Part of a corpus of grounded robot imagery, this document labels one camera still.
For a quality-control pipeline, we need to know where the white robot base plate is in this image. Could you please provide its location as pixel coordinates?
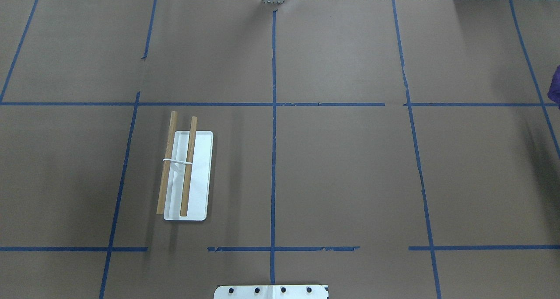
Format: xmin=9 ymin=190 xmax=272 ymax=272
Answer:
xmin=213 ymin=285 xmax=329 ymax=299

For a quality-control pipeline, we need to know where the purple towel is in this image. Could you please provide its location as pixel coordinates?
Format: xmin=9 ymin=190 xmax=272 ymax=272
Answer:
xmin=547 ymin=65 xmax=560 ymax=108

